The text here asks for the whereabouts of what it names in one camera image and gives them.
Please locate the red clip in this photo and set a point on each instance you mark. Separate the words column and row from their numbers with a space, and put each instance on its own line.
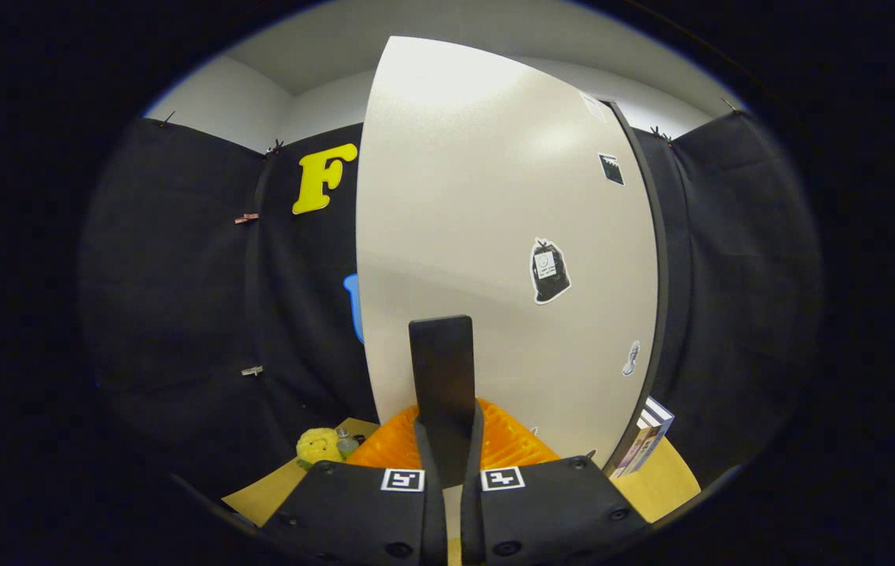
column 246, row 218

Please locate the stack of books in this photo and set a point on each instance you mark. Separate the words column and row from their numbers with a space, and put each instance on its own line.
column 647, row 436

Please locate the green drink bottle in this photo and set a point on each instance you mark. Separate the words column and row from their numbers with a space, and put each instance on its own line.
column 346, row 446

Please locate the black backdrop cloth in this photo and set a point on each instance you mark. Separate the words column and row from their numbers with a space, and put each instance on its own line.
column 172, row 299

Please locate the silver clip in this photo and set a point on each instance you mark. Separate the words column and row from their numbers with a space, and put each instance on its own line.
column 252, row 370

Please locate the yellow plush toy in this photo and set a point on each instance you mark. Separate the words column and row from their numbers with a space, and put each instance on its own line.
column 316, row 446

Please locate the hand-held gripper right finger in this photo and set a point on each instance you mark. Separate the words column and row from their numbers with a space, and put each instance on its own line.
column 557, row 511

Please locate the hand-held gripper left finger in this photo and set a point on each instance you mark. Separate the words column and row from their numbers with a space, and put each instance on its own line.
column 353, row 511

